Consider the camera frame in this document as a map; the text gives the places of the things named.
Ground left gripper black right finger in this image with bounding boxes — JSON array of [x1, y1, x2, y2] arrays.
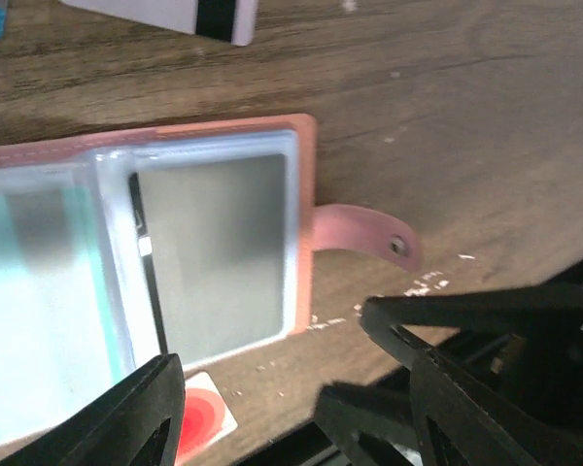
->
[[315, 353, 549, 465]]

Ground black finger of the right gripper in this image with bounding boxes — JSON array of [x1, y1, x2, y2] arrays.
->
[[360, 283, 583, 369]]

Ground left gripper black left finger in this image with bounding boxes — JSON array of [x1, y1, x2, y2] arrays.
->
[[0, 353, 185, 465]]

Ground pink leather card holder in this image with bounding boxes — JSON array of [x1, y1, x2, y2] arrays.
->
[[0, 114, 421, 458]]

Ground plain black card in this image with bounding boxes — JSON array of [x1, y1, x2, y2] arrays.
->
[[129, 154, 286, 366]]

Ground white red circle card front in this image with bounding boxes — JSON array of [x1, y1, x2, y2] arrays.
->
[[176, 372, 238, 464]]

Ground white card black stripe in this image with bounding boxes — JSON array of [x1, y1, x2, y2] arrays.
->
[[63, 0, 258, 47]]

